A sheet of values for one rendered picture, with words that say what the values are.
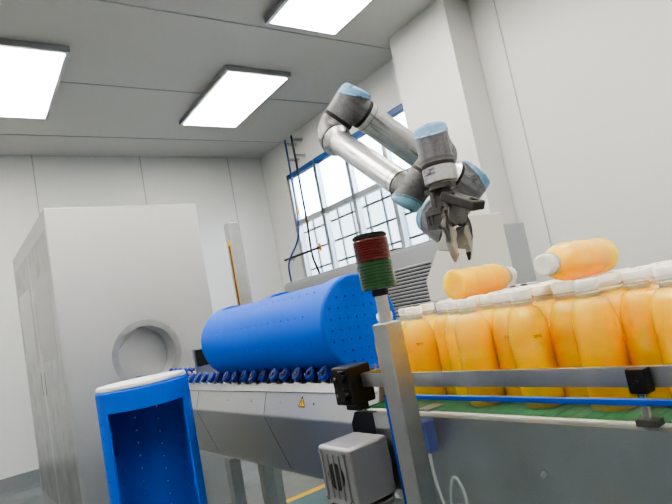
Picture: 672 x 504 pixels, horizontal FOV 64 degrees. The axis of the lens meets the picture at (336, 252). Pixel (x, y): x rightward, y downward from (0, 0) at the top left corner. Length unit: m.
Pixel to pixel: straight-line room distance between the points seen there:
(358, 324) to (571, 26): 3.20
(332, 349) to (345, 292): 0.17
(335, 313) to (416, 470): 0.67
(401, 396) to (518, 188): 3.60
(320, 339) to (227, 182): 5.91
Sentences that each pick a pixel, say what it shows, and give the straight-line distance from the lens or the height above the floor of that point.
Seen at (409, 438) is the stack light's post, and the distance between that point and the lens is 0.96.
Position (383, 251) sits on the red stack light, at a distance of 0.94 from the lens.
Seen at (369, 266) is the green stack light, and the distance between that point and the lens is 0.93.
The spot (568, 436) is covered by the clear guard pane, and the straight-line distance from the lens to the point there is 0.90.
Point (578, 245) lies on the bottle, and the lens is 1.08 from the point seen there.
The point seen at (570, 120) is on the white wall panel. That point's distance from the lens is 4.24.
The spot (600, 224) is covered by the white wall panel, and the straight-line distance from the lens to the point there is 4.12.
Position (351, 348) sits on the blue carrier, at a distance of 1.56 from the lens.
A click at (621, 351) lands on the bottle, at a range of 0.97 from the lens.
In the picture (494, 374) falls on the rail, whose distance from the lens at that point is 1.02.
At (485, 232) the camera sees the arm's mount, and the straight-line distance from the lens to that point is 2.14.
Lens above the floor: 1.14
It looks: 6 degrees up
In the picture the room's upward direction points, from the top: 11 degrees counter-clockwise
